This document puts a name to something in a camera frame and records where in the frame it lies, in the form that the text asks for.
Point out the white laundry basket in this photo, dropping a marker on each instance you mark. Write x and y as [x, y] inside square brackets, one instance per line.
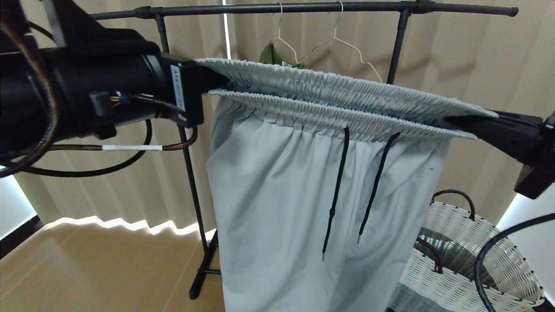
[468, 260]

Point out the beige curtain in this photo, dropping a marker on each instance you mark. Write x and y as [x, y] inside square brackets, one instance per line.
[477, 56]

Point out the pale grey garment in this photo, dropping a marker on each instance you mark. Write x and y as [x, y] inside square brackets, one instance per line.
[282, 195]

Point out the green sleeveless shirt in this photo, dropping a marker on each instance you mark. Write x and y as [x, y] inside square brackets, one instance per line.
[269, 55]

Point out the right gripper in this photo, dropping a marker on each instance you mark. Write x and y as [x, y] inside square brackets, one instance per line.
[537, 160]

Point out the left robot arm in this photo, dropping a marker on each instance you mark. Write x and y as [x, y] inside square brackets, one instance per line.
[65, 86]

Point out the black clothes rack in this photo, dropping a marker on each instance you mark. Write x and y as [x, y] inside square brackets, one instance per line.
[303, 7]

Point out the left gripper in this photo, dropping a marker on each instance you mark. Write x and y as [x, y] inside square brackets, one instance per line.
[182, 86]

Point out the pink clothes hanger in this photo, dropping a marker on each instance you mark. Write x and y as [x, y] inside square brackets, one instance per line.
[284, 43]
[347, 44]

